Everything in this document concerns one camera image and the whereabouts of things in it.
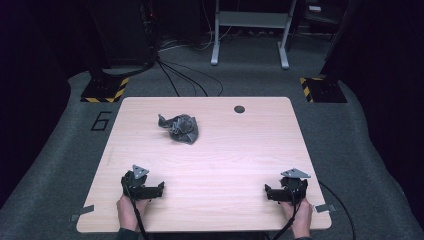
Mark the person's right hand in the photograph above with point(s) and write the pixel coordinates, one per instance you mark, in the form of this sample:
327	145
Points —
301	216

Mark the grey tape strip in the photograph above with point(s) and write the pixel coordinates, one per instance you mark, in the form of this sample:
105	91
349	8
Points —
82	212
325	208

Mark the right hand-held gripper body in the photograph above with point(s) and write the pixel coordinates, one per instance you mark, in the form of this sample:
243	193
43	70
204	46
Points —
293	186

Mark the grey cloth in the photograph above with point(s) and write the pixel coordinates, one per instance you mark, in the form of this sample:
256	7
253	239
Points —
180	128

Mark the dark cabinet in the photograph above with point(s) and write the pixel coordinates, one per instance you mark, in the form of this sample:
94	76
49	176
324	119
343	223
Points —
120	33

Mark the white metal stand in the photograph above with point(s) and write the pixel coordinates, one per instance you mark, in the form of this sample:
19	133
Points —
250	19

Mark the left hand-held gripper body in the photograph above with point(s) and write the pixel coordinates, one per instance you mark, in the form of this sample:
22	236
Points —
133	185

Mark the yellow black striped base plate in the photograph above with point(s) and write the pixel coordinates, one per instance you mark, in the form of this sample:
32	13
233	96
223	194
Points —
105	90
321	90

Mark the person's left hand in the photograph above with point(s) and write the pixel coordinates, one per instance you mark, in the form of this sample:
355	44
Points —
128	211

